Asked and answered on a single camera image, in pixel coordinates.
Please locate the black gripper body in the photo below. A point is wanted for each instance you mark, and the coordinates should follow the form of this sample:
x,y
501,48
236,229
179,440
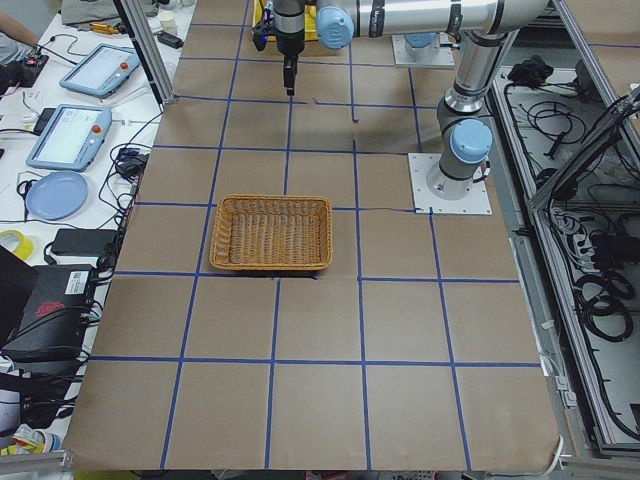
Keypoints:
x,y
290,44

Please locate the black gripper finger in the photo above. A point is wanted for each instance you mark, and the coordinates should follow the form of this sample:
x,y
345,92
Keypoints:
x,y
289,74

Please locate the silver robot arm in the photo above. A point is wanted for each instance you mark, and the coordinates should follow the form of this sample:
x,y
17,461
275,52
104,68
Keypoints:
x,y
470,36

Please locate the yellow tape roll on desk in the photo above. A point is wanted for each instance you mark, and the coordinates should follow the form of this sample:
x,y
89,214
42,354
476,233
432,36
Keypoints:
x,y
17,243

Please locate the yellow woven basket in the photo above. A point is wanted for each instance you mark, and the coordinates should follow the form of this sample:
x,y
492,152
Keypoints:
x,y
260,7

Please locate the brown wicker basket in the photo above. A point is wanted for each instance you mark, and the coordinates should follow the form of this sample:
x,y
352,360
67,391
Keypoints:
x,y
272,233

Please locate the upper blue teach pendant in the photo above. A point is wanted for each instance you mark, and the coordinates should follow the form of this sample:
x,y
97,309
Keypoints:
x,y
102,71

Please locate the blue teach pendant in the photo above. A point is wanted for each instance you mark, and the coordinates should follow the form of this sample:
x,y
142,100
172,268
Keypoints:
x,y
102,71
71,139

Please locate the lower blue teach pendant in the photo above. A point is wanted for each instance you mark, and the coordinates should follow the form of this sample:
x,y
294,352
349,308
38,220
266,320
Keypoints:
x,y
71,139

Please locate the blue plastic plate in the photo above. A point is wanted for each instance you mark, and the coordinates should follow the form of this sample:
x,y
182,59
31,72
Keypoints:
x,y
57,195

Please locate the black power adapter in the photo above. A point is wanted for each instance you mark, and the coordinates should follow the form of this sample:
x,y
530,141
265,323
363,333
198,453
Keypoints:
x,y
82,242

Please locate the black computer box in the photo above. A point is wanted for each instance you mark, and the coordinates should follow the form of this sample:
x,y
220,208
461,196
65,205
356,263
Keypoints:
x,y
55,318

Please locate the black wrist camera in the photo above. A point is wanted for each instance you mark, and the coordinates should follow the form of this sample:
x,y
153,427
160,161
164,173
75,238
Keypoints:
x,y
261,32

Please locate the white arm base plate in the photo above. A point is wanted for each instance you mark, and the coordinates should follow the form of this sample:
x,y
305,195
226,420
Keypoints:
x,y
434,193
432,51

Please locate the aluminium frame post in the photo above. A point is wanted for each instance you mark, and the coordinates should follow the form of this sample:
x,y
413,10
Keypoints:
x,y
139,31

